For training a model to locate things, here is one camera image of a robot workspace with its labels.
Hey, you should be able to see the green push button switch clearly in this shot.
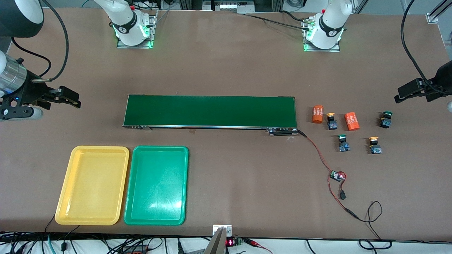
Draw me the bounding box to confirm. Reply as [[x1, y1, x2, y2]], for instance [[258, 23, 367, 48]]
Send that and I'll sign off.
[[337, 134, 351, 152], [380, 111, 393, 129]]

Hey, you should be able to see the orange cylinder with white print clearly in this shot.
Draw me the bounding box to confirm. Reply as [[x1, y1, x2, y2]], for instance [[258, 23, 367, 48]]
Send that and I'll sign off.
[[311, 104, 325, 124], [344, 112, 360, 131]]

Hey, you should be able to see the yellow plastic tray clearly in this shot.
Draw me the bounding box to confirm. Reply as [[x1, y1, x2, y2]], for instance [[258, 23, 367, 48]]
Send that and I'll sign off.
[[55, 145, 130, 226]]

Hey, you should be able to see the green plastic tray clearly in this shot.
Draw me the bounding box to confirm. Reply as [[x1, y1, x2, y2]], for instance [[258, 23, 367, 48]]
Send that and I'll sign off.
[[124, 145, 189, 226]]

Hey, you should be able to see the green conveyor belt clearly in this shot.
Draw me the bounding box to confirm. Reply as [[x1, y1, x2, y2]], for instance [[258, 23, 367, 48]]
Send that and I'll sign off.
[[122, 94, 298, 137]]

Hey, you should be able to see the red clip lead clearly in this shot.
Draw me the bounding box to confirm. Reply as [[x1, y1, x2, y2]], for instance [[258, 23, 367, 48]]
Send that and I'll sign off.
[[244, 238, 273, 254]]

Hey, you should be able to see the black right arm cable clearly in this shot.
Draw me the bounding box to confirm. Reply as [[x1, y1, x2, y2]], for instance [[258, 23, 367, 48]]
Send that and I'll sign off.
[[11, 0, 69, 82]]

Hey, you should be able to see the aluminium frame profile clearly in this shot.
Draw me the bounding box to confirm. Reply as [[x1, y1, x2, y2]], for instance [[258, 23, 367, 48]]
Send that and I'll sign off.
[[426, 0, 452, 24]]

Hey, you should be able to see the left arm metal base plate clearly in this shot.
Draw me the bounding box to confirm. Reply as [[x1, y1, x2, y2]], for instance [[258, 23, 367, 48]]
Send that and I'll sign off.
[[303, 18, 341, 53]]

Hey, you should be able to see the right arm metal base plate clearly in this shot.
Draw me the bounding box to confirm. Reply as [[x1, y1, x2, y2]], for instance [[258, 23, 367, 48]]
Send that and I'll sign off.
[[117, 11, 157, 49]]

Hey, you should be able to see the red black twisted wire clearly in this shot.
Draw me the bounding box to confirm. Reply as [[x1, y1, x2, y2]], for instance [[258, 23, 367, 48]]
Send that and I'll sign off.
[[298, 130, 334, 173]]

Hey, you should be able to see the thin red black power wire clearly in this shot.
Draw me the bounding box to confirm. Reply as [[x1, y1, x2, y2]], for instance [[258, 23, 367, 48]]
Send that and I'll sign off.
[[327, 173, 393, 250]]

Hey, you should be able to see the black cable with connector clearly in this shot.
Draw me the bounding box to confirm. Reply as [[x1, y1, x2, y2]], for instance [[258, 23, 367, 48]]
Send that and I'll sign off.
[[60, 225, 81, 253]]

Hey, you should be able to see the black cable on table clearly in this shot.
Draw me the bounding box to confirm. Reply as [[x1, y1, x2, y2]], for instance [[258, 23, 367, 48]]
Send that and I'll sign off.
[[244, 10, 315, 32]]

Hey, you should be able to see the aluminium frame with light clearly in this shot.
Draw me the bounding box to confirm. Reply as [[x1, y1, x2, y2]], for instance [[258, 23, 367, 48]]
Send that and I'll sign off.
[[178, 0, 283, 14]]

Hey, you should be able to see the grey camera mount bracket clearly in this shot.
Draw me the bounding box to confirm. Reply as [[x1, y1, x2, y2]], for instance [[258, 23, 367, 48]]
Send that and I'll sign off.
[[204, 225, 233, 254]]

